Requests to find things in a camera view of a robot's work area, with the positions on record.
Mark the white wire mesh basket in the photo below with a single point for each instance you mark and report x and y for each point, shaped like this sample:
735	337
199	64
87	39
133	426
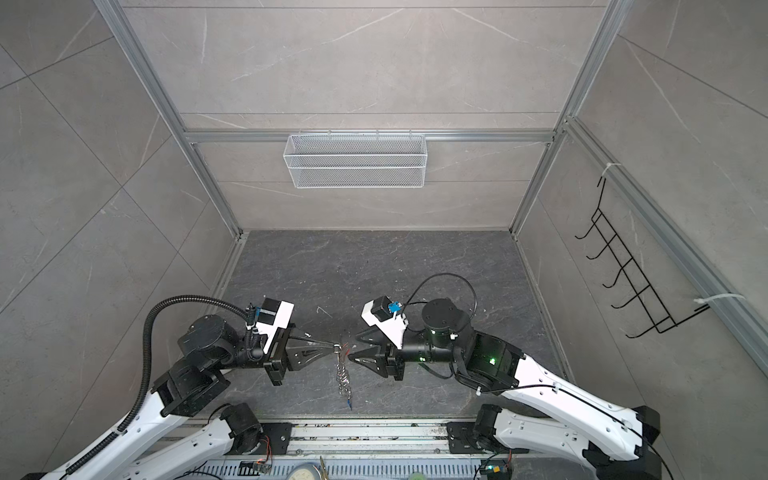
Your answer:
349	161

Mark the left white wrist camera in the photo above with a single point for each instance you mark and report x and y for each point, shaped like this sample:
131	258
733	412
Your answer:
272	316

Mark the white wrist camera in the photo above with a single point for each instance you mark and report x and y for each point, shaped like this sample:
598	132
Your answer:
272	316
388	317

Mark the black wire hook rack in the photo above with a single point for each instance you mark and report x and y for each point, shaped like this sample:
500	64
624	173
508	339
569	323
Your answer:
630	272

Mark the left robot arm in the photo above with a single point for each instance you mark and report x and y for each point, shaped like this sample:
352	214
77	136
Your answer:
209	348

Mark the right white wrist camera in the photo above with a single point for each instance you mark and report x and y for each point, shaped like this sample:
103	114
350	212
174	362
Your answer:
388	317

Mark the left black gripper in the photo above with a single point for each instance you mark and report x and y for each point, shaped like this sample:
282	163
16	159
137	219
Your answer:
286	346

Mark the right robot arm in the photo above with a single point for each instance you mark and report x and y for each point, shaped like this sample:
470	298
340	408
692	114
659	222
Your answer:
612	441

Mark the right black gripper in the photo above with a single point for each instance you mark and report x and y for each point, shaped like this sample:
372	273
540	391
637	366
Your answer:
382	354

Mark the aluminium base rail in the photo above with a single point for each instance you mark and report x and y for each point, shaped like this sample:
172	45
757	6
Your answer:
356	449

